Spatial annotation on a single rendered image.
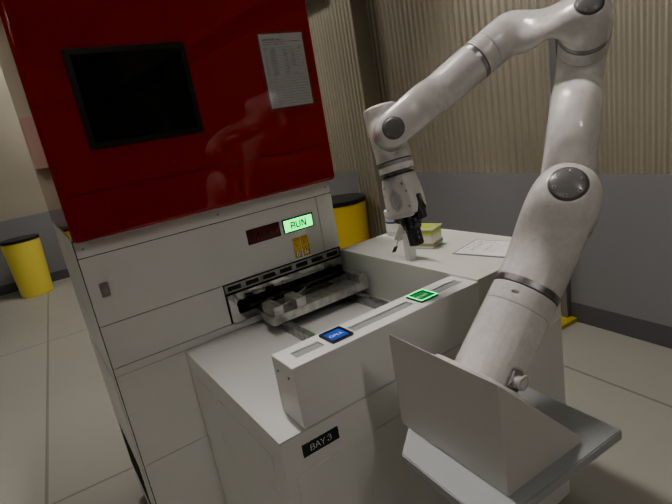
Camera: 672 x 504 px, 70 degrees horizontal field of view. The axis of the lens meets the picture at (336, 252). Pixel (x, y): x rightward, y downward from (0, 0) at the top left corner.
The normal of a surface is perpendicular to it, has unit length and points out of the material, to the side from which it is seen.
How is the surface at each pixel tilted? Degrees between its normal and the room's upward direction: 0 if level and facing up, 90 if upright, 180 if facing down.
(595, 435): 0
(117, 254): 90
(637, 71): 90
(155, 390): 90
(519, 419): 90
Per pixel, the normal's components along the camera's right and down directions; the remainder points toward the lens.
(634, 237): -0.85, 0.27
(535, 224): -0.74, 0.21
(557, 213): -0.54, 0.24
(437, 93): 0.59, -0.37
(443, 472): -0.17, -0.95
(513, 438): 0.51, 0.15
